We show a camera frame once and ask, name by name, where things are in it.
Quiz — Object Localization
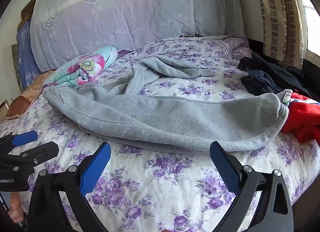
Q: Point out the red jacket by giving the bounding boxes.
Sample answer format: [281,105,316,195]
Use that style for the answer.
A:
[280,91,320,145]

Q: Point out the blue patterned cloth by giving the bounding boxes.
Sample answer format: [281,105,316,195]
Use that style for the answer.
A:
[16,19,42,90]

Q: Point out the brown pillow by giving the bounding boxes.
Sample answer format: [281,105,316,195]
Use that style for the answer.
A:
[6,69,58,120]

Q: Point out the dark wooden cabinet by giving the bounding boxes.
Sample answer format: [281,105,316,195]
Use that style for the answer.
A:
[20,0,40,23]

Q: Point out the beige checked curtain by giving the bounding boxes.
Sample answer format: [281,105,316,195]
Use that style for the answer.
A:
[255,0,308,70]

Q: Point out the dark clothes pile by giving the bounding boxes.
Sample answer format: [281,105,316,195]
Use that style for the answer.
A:
[237,52,313,97]

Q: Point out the grey fleece pants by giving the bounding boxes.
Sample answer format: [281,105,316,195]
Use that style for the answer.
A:
[42,55,290,155]

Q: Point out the teal pink floral folded blanket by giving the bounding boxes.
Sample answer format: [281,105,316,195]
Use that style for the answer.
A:
[42,46,118,88]

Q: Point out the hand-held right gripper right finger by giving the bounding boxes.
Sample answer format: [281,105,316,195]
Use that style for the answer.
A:
[209,141,294,232]

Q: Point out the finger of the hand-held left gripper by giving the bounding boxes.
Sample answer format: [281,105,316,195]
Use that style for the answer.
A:
[0,130,39,151]
[0,141,60,172]

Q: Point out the light wooden bed frame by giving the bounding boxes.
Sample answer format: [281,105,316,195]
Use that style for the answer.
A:
[0,99,10,123]

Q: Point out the purple floral bed sheet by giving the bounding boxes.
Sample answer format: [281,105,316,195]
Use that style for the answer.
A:
[0,34,320,232]

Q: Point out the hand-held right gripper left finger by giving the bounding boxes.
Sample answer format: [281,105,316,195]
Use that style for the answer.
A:
[27,142,112,232]

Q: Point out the person's left hand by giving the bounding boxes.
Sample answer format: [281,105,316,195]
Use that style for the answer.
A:
[9,194,25,224]

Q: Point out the window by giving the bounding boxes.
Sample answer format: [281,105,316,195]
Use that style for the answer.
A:
[295,0,320,60]

